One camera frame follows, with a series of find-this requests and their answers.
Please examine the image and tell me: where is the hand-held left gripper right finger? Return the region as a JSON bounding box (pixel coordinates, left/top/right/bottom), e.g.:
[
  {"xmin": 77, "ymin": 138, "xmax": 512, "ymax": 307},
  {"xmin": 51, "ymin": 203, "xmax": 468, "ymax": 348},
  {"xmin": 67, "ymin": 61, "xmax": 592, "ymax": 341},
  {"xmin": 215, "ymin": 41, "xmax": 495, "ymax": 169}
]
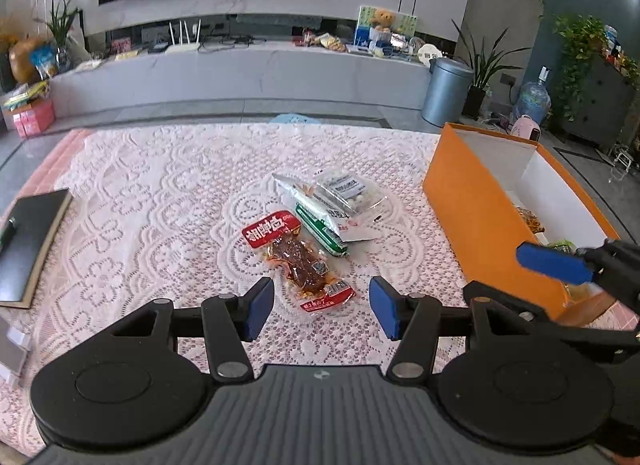
[{"xmin": 368, "ymin": 275, "xmax": 531, "ymax": 381}]

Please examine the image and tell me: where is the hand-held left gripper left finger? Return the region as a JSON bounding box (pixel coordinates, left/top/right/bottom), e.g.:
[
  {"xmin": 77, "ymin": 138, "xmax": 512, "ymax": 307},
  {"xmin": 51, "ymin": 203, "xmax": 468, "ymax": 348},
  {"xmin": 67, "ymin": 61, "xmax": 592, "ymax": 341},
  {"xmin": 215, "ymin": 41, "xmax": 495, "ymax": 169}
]
[{"xmin": 107, "ymin": 276, "xmax": 276, "ymax": 384}]

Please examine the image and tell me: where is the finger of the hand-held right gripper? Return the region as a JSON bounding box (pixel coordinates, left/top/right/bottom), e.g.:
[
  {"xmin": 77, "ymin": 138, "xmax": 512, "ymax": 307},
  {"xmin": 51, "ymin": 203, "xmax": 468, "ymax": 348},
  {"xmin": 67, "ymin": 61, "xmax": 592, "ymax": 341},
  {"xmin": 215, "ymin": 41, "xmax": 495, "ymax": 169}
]
[
  {"xmin": 462, "ymin": 280, "xmax": 640, "ymax": 362},
  {"xmin": 515, "ymin": 239, "xmax": 640, "ymax": 307}
]

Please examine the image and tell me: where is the red label meat snack packet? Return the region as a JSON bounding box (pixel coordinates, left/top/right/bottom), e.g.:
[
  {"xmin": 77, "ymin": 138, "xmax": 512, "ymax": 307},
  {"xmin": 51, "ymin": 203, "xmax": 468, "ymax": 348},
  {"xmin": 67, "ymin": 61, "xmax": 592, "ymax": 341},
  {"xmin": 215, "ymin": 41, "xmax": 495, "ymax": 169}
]
[{"xmin": 241, "ymin": 210, "xmax": 357, "ymax": 315}]

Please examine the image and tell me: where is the orange cardboard box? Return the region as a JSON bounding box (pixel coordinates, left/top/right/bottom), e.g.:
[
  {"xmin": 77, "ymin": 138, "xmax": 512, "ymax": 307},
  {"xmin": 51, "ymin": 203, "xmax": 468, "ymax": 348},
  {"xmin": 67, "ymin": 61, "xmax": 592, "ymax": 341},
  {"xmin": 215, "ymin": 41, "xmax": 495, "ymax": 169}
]
[{"xmin": 422, "ymin": 122, "xmax": 621, "ymax": 324}]

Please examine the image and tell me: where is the pile of snacks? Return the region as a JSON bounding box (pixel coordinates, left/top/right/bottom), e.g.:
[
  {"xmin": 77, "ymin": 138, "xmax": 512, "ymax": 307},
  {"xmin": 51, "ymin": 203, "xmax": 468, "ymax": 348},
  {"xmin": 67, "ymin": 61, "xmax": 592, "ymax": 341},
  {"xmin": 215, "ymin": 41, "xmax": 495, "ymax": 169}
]
[{"xmin": 295, "ymin": 31, "xmax": 349, "ymax": 52}]

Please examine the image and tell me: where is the brown snack packet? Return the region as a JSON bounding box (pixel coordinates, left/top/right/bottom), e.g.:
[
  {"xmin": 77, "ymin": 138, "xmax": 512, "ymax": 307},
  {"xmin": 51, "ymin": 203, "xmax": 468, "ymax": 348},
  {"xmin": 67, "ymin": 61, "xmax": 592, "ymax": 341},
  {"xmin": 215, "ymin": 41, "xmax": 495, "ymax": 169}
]
[{"xmin": 515, "ymin": 205, "xmax": 547, "ymax": 235}]

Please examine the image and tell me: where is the green white long snack packet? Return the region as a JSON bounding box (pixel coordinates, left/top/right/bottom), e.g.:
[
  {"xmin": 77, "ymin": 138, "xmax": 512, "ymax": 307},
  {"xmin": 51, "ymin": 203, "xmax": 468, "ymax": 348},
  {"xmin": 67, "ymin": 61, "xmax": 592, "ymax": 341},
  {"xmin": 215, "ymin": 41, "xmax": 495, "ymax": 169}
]
[{"xmin": 295, "ymin": 202, "xmax": 350, "ymax": 259}]

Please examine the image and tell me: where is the clear packet of white balls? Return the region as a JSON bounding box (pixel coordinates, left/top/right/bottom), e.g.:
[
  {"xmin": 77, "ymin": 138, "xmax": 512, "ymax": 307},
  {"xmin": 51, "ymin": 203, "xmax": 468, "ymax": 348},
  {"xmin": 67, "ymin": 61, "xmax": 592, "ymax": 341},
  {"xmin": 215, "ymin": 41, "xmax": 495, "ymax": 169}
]
[{"xmin": 315, "ymin": 170, "xmax": 389, "ymax": 219}]

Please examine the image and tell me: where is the small metal rack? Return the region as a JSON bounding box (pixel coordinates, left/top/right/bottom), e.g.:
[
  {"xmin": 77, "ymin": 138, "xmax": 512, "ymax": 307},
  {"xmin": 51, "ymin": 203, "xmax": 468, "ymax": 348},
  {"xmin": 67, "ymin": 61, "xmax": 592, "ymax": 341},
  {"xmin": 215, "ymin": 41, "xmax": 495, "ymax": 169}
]
[{"xmin": 612, "ymin": 145, "xmax": 639, "ymax": 179}]

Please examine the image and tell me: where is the white lace tablecloth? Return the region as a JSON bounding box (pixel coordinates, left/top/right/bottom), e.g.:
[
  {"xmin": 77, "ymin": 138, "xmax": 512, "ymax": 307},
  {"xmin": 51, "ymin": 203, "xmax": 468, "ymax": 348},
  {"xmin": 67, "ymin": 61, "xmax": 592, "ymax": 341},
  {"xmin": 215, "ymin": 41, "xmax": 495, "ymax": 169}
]
[{"xmin": 0, "ymin": 124, "xmax": 621, "ymax": 456}]

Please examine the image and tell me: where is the blue water jug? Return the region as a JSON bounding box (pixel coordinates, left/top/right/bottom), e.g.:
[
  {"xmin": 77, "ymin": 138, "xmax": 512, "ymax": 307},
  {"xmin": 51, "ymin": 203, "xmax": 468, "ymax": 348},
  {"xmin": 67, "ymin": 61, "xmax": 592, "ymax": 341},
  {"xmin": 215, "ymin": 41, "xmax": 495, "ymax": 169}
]
[{"xmin": 512, "ymin": 66, "xmax": 552, "ymax": 126}]

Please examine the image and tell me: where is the grey side cabinet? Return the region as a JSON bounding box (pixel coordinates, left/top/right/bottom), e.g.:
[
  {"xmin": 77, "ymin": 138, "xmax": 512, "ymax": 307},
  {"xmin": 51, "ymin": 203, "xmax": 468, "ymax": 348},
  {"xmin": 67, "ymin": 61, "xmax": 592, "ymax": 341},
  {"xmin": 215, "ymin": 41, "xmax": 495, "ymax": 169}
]
[{"xmin": 565, "ymin": 52, "xmax": 640, "ymax": 147}]

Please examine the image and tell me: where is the light blue face mask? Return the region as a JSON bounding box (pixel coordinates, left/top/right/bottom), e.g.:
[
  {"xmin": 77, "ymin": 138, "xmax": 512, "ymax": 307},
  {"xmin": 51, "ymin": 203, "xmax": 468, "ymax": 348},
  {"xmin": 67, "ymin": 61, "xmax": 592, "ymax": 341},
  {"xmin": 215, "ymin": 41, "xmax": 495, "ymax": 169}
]
[{"xmin": 270, "ymin": 114, "xmax": 321, "ymax": 126}]

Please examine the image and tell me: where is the grey blue trash can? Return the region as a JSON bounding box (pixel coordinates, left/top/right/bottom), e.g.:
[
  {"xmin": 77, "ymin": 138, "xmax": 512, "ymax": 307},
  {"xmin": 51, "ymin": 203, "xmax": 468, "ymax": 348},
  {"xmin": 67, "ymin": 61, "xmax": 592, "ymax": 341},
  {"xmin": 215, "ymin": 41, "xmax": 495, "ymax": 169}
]
[{"xmin": 421, "ymin": 58, "xmax": 475, "ymax": 129}]

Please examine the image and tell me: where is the long-leaf potted plant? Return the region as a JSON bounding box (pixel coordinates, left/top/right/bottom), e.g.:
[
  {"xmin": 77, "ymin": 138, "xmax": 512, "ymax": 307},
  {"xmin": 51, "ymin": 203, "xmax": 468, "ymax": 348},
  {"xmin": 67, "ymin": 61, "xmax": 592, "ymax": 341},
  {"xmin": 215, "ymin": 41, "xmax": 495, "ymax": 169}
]
[{"xmin": 450, "ymin": 20, "xmax": 532, "ymax": 119}]

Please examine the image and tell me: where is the bushy green plant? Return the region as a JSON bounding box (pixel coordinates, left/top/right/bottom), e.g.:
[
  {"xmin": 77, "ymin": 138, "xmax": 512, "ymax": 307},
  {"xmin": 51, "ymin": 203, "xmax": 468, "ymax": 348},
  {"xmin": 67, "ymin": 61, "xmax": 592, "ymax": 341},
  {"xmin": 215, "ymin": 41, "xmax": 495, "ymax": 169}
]
[{"xmin": 554, "ymin": 15, "xmax": 609, "ymax": 122}]

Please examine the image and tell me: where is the cluster of small bottles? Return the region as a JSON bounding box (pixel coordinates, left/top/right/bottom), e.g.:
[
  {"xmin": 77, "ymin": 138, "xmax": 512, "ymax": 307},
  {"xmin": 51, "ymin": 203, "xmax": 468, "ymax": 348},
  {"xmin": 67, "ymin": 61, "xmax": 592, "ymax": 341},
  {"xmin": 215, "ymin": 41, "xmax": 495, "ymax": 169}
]
[{"xmin": 602, "ymin": 25, "xmax": 640, "ymax": 71}]

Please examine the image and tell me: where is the long white TV cabinet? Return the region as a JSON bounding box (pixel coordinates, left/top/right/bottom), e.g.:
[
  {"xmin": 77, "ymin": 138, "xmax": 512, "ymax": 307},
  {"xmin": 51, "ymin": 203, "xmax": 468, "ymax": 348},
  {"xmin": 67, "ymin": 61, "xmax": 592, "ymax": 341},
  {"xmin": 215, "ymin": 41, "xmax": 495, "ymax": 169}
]
[{"xmin": 47, "ymin": 40, "xmax": 434, "ymax": 121}]

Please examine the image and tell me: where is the black notebook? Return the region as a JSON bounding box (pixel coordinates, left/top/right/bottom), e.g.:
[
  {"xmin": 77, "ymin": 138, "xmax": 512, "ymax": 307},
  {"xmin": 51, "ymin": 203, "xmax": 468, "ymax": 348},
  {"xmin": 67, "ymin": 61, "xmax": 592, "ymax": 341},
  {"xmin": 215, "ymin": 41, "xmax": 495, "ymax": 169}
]
[{"xmin": 0, "ymin": 188, "xmax": 74, "ymax": 309}]

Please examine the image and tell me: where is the grey flat device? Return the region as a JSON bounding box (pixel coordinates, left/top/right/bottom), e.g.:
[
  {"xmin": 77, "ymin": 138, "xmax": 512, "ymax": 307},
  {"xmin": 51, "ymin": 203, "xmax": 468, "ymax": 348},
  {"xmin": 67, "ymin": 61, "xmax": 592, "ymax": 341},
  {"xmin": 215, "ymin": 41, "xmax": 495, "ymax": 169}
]
[{"xmin": 0, "ymin": 317, "xmax": 32, "ymax": 387}]

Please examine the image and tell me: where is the white router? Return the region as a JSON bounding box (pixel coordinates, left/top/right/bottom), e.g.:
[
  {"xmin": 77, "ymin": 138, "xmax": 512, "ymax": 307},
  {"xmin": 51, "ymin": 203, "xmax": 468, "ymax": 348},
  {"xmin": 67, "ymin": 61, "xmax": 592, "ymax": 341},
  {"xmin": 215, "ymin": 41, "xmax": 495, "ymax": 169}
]
[{"xmin": 165, "ymin": 19, "xmax": 204, "ymax": 55}]

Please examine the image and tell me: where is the green white picture box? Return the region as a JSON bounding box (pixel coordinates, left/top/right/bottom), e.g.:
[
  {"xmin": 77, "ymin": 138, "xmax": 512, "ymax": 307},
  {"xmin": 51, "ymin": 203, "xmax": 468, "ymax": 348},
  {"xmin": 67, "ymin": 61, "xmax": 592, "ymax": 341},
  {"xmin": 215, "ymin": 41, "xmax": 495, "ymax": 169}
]
[{"xmin": 355, "ymin": 5, "xmax": 419, "ymax": 46}]

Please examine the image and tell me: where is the stack of yellow green packets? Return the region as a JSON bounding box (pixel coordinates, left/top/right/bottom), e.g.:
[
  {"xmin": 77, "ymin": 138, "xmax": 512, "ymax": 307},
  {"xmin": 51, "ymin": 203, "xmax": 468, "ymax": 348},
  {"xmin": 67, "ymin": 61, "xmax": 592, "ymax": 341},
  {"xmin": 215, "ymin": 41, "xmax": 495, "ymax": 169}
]
[{"xmin": 2, "ymin": 82, "xmax": 51, "ymax": 111}]

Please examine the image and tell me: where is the blue snack bag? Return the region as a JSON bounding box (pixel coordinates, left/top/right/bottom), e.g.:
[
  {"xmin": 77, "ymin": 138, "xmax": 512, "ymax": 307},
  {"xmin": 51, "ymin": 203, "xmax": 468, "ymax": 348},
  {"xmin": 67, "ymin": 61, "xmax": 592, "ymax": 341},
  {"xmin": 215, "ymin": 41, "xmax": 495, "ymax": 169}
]
[{"xmin": 30, "ymin": 44, "xmax": 57, "ymax": 77}]

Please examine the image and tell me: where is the small green potted plant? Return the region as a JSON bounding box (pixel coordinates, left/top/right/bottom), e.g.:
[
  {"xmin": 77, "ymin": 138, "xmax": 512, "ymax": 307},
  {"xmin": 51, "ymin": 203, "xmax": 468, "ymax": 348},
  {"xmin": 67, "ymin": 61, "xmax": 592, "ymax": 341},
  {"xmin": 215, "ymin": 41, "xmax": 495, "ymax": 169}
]
[{"xmin": 45, "ymin": 0, "xmax": 84, "ymax": 72}]

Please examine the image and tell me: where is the orange yellow bag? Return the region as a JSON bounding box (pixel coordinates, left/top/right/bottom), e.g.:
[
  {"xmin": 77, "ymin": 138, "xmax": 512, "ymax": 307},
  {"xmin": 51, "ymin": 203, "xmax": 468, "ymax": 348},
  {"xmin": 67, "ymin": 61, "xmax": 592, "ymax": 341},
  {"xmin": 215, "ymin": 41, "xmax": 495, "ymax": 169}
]
[{"xmin": 10, "ymin": 38, "xmax": 56, "ymax": 84}]

